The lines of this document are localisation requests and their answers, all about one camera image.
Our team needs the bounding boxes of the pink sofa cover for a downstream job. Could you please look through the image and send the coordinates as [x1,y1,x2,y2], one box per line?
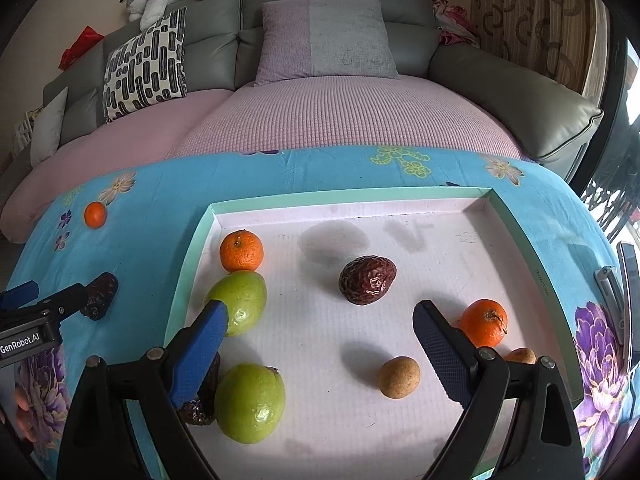
[0,76,538,243]

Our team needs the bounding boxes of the blue floral blanket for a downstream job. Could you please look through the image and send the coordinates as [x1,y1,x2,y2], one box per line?
[0,146,632,480]

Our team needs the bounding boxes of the white rack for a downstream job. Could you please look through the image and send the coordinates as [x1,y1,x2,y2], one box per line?
[11,107,46,156]

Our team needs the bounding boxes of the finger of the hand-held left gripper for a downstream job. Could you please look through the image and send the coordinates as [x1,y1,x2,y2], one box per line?
[0,281,40,310]
[35,283,91,320]

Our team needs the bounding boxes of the white tray with green rim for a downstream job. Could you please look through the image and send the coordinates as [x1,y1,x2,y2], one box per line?
[161,187,583,480]

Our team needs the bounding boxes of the grey flat device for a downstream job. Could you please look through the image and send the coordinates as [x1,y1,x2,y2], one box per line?
[594,266,624,346]

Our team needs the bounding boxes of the pink and red cloth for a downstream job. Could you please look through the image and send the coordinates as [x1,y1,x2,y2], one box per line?
[432,0,481,50]

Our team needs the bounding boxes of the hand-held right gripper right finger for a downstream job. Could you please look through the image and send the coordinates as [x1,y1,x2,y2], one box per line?
[412,300,586,480]

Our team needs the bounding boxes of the orange with stem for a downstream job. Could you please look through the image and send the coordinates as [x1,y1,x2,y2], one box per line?
[219,229,264,273]
[459,298,509,350]

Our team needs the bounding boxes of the grey leather sofa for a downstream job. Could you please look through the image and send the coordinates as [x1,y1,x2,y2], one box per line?
[0,0,606,241]

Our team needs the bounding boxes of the small orange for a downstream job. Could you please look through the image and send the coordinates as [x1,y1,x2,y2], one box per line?
[83,201,108,230]

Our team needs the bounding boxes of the lilac and grey pillow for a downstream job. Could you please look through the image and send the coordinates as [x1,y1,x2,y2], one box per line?
[253,0,401,87]

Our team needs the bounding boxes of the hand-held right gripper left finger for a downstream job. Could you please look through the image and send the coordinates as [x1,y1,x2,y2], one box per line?
[57,299,230,480]

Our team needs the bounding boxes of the green mango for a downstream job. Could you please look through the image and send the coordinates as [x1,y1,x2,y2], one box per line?
[215,363,286,444]
[205,270,267,337]

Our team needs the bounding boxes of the brown patterned curtain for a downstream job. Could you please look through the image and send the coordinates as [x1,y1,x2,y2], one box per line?
[470,0,613,106]

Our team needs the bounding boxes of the black and white patterned pillow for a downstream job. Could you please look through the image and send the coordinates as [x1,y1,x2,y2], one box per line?
[102,6,189,123]

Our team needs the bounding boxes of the long dark red date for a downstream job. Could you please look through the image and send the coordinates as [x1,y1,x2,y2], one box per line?
[80,272,120,321]

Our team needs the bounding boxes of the red bag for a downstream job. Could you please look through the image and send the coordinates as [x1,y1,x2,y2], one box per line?
[59,26,106,71]

